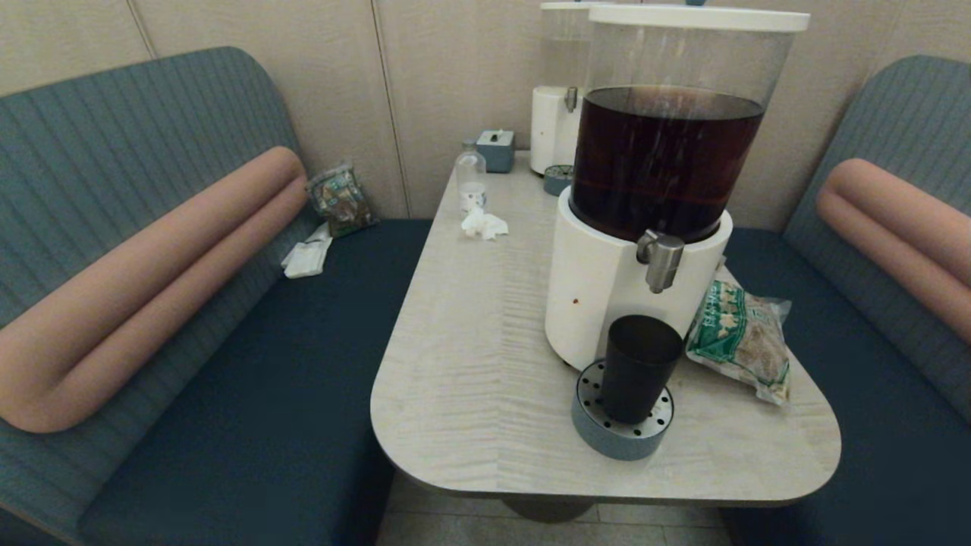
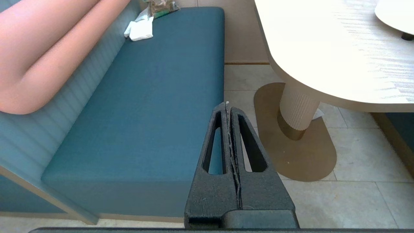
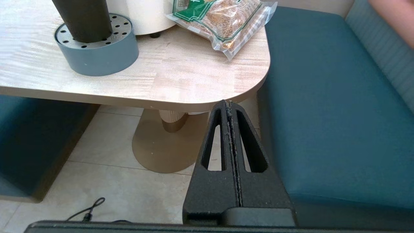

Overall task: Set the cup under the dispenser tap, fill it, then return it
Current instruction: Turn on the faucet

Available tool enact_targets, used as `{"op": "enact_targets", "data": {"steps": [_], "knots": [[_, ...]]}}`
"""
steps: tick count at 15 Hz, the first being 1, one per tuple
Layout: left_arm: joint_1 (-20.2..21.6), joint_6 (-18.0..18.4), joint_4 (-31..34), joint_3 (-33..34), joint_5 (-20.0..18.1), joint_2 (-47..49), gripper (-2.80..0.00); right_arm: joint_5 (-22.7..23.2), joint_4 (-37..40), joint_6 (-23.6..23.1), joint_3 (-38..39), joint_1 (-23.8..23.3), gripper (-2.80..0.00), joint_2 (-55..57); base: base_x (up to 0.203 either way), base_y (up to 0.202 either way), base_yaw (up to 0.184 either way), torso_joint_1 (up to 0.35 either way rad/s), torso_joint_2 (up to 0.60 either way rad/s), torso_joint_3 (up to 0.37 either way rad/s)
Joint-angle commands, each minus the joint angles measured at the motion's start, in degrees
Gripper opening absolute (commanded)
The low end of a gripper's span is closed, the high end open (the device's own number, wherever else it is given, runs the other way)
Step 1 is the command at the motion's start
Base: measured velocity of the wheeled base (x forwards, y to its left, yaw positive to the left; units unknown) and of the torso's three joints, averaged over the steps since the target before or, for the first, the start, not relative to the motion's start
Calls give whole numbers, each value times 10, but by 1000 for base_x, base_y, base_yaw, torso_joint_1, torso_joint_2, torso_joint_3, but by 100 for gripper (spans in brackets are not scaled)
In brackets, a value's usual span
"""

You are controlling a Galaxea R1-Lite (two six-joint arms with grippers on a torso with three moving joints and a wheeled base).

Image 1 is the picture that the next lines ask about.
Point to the steel dispenser tap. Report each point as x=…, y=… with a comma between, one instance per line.
x=570, y=98
x=661, y=262

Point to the black plastic cup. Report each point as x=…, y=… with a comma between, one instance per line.
x=641, y=371

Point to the teal upholstered booth bench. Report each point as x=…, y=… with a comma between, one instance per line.
x=227, y=379
x=872, y=379

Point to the round perforated drip tray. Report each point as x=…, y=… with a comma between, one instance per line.
x=557, y=180
x=599, y=432

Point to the dark tea beverage dispenser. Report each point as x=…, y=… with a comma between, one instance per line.
x=607, y=296

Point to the clear snack bag dark print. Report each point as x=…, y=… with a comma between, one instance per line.
x=341, y=201

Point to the crumpled white tissue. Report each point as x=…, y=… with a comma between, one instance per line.
x=482, y=224

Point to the dark table pedestal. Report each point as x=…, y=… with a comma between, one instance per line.
x=546, y=509

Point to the pink cylindrical back bolster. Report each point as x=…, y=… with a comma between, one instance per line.
x=152, y=280
x=895, y=220

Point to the clear plastic bottle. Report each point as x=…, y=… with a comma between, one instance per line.
x=471, y=178

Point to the blue-grey tissue box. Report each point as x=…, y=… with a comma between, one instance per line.
x=497, y=152

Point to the white napkin packet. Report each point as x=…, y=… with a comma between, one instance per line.
x=307, y=258

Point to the green printed snack bag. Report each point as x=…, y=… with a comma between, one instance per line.
x=740, y=341

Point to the clear water beverage dispenser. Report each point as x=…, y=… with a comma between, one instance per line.
x=550, y=129

